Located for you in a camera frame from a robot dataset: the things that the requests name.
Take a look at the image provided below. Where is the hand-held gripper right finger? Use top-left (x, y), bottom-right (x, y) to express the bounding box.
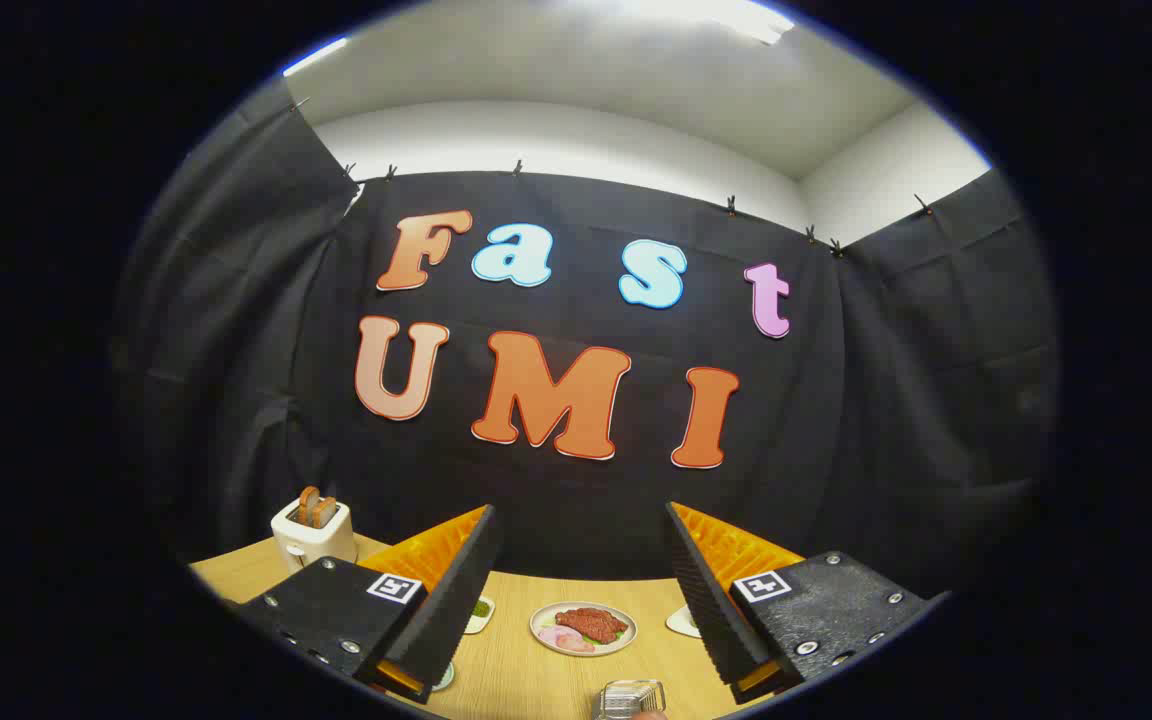
top-left (664, 500), bottom-right (949, 706)

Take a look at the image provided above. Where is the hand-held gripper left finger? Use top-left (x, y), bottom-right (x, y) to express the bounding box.
top-left (234, 503), bottom-right (504, 706)

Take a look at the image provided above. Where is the cream white toaster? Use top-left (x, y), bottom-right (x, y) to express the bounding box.
top-left (270, 497), bottom-right (359, 574)

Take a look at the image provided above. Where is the grey round dinner plate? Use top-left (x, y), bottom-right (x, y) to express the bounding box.
top-left (529, 601), bottom-right (638, 657)

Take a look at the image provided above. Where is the brown grilled steak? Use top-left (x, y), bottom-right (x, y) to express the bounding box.
top-left (554, 607), bottom-right (629, 644)

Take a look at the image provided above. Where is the row of black cloth clips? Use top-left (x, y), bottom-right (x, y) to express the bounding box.
top-left (291, 95), bottom-right (937, 256)

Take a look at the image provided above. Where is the ceiling light panel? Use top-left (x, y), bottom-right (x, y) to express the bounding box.
top-left (636, 0), bottom-right (797, 46)
top-left (281, 36), bottom-right (350, 78)

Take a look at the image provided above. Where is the silver metal wire basket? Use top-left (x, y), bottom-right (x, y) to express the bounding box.
top-left (593, 680), bottom-right (667, 720)

